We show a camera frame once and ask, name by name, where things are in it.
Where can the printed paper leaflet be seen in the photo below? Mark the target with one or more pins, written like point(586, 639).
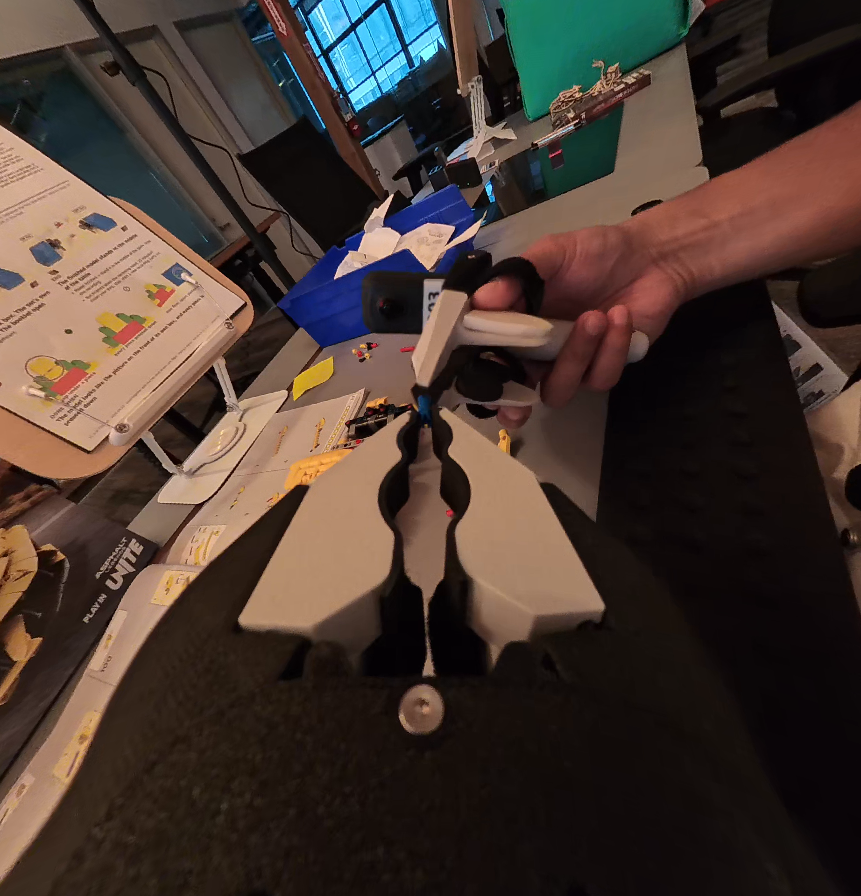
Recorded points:
point(809, 364)

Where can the person's right forearm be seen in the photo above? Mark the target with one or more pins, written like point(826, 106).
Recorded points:
point(753, 210)

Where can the black monitor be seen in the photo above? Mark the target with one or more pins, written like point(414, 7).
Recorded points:
point(311, 182)

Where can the scattered small toy pieces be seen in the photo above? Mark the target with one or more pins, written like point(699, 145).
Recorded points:
point(364, 350)

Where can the blue pin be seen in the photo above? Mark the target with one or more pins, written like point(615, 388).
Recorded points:
point(424, 407)

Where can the yellow black toy car model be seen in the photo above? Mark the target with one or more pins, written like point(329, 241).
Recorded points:
point(318, 465)

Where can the printed instruction sheet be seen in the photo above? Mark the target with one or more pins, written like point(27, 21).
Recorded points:
point(52, 245)

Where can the wooden document stand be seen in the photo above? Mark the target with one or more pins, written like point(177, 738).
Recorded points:
point(38, 455)
point(464, 42)

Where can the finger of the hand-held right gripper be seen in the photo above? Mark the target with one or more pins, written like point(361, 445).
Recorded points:
point(437, 343)

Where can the toy car set box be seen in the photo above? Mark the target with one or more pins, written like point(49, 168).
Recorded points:
point(66, 595)

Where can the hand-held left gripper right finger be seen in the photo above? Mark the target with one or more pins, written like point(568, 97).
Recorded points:
point(535, 560)

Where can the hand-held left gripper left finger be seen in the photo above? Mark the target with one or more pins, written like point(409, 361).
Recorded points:
point(311, 560)

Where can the blue storage bin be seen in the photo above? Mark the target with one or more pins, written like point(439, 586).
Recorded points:
point(318, 308)

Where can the yellow paper note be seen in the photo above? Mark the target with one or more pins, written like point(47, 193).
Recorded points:
point(313, 378)

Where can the tan toy model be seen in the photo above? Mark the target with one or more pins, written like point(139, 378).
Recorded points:
point(584, 98)

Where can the building instruction booklet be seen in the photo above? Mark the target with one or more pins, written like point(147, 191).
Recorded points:
point(276, 448)

